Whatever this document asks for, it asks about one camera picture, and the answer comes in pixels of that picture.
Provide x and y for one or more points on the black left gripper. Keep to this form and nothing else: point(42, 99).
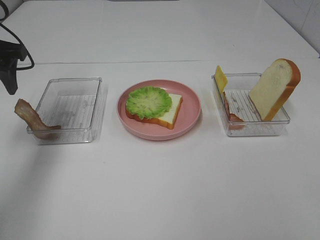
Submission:
point(10, 53)

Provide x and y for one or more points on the bacon strip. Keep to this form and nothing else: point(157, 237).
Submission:
point(231, 116)
point(25, 111)

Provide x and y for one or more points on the green lettuce leaf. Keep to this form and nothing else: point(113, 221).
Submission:
point(148, 102)

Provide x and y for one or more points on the bread slice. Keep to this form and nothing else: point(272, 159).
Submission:
point(274, 87)
point(168, 119)

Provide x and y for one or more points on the yellow cheese slice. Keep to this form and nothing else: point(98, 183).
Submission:
point(220, 79)

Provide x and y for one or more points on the left clear plastic tray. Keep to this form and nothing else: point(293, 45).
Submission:
point(77, 105)

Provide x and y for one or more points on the clear plastic tray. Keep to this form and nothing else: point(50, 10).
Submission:
point(77, 105)
point(240, 104)

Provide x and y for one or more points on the pink round plate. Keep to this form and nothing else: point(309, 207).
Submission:
point(187, 117)

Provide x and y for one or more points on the right clear plastic tray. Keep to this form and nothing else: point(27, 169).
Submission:
point(240, 104)

